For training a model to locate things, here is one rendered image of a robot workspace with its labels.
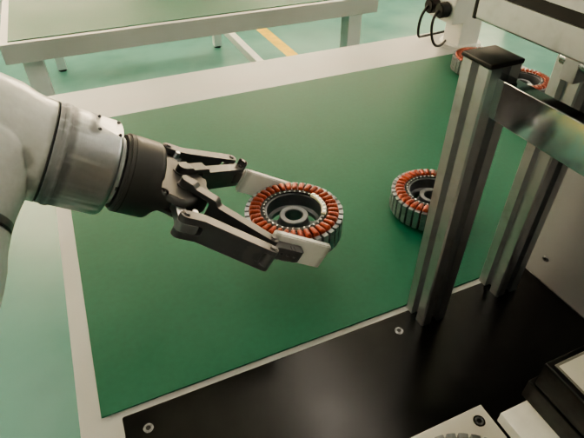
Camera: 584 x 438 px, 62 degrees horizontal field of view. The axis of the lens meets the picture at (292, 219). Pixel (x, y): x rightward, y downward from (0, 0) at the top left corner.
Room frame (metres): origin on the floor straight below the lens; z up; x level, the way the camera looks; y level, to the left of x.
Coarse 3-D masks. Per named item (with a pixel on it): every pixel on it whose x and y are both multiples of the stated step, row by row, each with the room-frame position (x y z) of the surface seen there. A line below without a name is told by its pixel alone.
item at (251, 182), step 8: (248, 176) 0.47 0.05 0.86; (256, 176) 0.48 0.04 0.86; (264, 176) 0.48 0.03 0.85; (272, 176) 0.49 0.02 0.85; (240, 184) 0.47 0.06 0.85; (248, 184) 0.47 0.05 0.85; (256, 184) 0.48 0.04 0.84; (264, 184) 0.48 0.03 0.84; (272, 184) 0.48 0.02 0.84; (248, 192) 0.47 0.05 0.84; (256, 192) 0.48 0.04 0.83
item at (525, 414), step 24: (576, 360) 0.18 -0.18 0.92; (528, 384) 0.18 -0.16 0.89; (552, 384) 0.17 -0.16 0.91; (576, 384) 0.16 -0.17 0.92; (528, 408) 0.17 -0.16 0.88; (552, 408) 0.16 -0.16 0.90; (576, 408) 0.15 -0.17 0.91; (528, 432) 0.15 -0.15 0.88; (552, 432) 0.15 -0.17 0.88; (576, 432) 0.14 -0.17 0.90
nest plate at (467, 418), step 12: (480, 408) 0.22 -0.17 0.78; (456, 420) 0.21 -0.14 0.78; (468, 420) 0.21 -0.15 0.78; (480, 420) 0.21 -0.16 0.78; (492, 420) 0.21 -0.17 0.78; (432, 432) 0.20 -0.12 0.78; (444, 432) 0.20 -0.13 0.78; (456, 432) 0.20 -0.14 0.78; (468, 432) 0.20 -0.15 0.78; (480, 432) 0.20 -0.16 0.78; (492, 432) 0.20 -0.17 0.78
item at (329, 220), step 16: (272, 192) 0.46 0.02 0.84; (288, 192) 0.47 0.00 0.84; (304, 192) 0.46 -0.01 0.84; (320, 192) 0.46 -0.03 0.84; (256, 208) 0.43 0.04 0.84; (272, 208) 0.45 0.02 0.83; (288, 208) 0.44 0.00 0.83; (304, 208) 0.46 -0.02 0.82; (320, 208) 0.44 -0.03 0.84; (336, 208) 0.43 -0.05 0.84; (256, 224) 0.40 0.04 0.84; (272, 224) 0.40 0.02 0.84; (288, 224) 0.42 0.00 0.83; (304, 224) 0.42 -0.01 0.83; (320, 224) 0.40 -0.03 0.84; (336, 224) 0.41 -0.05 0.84; (320, 240) 0.38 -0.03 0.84; (336, 240) 0.40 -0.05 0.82
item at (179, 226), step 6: (174, 210) 0.35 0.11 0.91; (180, 210) 0.35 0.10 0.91; (192, 210) 0.35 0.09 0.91; (174, 216) 0.34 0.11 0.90; (174, 222) 0.34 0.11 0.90; (180, 222) 0.33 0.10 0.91; (180, 228) 0.33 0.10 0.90; (186, 228) 0.33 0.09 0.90; (192, 228) 0.33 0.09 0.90; (198, 228) 0.33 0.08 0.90; (192, 234) 0.33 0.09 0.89
